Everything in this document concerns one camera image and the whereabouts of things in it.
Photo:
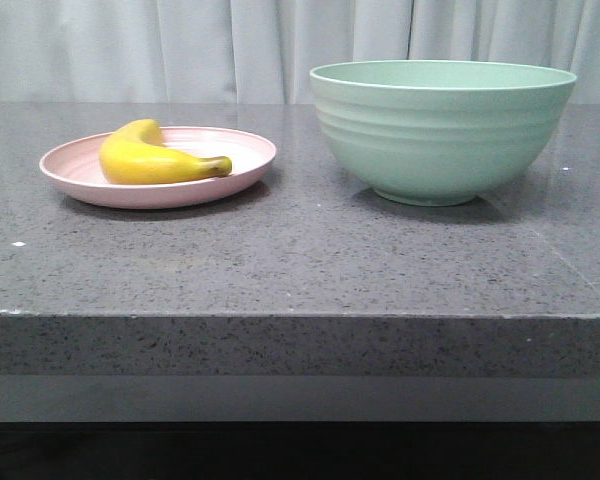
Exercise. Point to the yellow banana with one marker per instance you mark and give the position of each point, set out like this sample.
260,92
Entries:
135,155

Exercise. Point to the green bowl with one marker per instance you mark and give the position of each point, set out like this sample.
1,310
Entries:
438,132

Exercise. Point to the pink plate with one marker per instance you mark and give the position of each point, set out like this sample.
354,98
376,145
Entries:
74,169

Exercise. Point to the white curtain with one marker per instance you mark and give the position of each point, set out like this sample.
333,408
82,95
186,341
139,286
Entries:
261,52

